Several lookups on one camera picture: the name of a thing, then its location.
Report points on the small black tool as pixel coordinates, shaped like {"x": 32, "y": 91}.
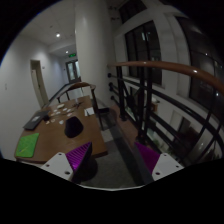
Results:
{"x": 77, "y": 104}

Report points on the wooden handrail railing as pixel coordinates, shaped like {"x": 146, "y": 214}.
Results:
{"x": 135, "y": 91}

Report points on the white paper sheet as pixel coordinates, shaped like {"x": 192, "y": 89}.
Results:
{"x": 89, "y": 111}

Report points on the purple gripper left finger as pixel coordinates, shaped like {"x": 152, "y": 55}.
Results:
{"x": 66, "y": 165}

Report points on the black computer mouse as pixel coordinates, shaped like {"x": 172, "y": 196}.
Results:
{"x": 73, "y": 127}

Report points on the wooden table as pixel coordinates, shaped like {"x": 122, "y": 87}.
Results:
{"x": 52, "y": 138}

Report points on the wooden chair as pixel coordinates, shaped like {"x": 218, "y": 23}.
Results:
{"x": 78, "y": 90}

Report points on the dark grey laptop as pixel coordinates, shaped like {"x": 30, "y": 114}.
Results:
{"x": 35, "y": 120}

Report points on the green cutting mat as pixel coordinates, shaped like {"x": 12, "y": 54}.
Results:
{"x": 26, "y": 146}

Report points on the beige side door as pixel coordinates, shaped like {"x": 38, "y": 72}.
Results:
{"x": 38, "y": 83}

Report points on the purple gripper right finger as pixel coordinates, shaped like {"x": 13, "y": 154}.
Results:
{"x": 154, "y": 165}

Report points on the green exit sign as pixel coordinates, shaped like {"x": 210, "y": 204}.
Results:
{"x": 72, "y": 55}

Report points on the double glass door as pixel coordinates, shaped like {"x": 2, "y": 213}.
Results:
{"x": 73, "y": 71}

